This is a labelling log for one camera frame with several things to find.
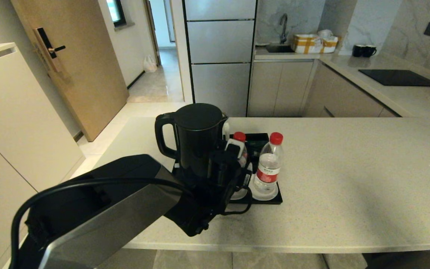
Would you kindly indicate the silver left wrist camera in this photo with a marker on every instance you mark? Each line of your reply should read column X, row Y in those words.
column 234, row 147

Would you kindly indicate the silver refrigerator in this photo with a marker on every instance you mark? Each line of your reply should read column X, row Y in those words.
column 220, row 56

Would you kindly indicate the dark framed window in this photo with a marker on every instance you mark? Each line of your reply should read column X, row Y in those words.
column 115, row 11

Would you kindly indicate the beige kitchen base cabinets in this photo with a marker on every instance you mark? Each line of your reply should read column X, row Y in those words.
column 278, row 89

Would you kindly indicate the black electric kettle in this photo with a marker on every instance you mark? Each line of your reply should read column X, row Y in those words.
column 196, row 142

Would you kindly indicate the white stick sachet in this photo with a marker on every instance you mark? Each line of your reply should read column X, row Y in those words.
column 226, row 129

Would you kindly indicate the white paper coaster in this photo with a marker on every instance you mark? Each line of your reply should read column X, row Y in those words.
column 251, row 192
column 239, row 194

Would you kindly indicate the black mug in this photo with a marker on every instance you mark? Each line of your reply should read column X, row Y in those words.
column 357, row 50
column 369, row 51

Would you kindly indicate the white crumpled plastic bag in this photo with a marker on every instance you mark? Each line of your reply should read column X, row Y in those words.
column 326, row 33

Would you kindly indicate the white tied plastic bag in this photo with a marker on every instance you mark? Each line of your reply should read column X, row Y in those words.
column 149, row 63

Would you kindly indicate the chrome kitchen faucet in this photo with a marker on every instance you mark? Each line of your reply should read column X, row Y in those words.
column 283, row 34

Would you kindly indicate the light wooden door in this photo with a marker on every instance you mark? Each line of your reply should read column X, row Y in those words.
column 84, row 74

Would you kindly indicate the black serving tray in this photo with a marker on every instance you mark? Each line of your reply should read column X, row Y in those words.
column 271, row 200

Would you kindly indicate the cardboard box with yellow tape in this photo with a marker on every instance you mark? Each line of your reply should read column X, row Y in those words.
column 306, row 43

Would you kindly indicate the red-capped plastic water bottle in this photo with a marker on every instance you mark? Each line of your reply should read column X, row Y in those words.
column 242, row 149
column 269, row 168

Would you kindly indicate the steel kitchen sink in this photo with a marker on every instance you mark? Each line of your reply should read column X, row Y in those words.
column 279, row 48

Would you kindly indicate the black induction cooktop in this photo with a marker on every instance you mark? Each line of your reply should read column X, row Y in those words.
column 399, row 77

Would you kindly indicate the white cabinet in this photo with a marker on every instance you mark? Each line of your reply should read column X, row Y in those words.
column 13, row 119

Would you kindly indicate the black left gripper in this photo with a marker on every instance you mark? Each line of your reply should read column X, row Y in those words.
column 239, row 179

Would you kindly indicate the black condiment holder box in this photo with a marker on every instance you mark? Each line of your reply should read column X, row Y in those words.
column 258, row 138

